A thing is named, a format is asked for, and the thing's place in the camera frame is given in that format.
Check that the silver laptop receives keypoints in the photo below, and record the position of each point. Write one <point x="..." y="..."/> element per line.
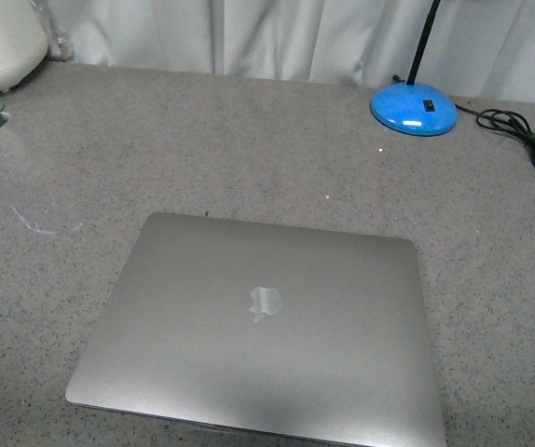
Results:
<point x="307" y="333"/>

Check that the blue desk lamp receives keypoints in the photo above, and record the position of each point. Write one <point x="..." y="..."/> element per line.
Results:
<point x="414" y="108"/>

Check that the white curtain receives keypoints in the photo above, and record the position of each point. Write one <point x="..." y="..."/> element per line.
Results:
<point x="483" y="49"/>

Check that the white rice cooker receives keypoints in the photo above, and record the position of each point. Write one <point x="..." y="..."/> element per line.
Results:
<point x="23" y="42"/>

